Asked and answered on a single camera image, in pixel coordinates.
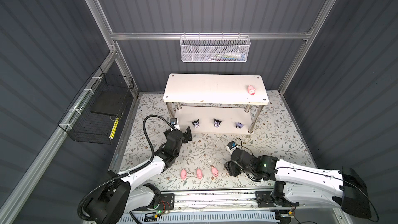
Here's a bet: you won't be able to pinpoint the black purple toy figure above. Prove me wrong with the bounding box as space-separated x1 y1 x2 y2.
192 119 200 128
213 118 222 128

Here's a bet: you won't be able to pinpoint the pink pig toy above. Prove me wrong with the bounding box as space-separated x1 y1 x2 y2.
211 167 219 177
247 86 256 95
180 169 187 180
196 169 203 179

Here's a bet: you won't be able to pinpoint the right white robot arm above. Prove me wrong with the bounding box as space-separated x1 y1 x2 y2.
224 144 376 219

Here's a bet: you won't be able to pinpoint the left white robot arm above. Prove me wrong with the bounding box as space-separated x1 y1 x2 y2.
77 127 192 224

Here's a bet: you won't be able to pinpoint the white two-tier shelf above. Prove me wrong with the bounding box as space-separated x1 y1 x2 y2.
163 74 269 135

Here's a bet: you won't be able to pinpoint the black pad in basket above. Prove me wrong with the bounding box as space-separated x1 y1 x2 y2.
90 91 127 117

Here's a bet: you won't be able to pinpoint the markers in white basket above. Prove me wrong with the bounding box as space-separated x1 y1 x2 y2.
206 52 247 62

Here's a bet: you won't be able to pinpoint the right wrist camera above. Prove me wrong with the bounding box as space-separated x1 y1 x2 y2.
227 141 237 152

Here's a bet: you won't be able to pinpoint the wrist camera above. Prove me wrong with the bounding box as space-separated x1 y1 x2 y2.
227 141 237 152
170 118 179 129

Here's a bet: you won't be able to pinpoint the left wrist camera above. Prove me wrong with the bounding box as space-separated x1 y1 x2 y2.
170 118 179 129

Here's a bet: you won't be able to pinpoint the black wire basket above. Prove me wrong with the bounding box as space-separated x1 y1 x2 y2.
58 67 135 145

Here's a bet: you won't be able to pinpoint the white wire basket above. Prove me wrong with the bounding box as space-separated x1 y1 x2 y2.
179 35 251 63

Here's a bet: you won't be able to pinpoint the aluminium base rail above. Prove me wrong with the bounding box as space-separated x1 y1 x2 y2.
93 188 343 215

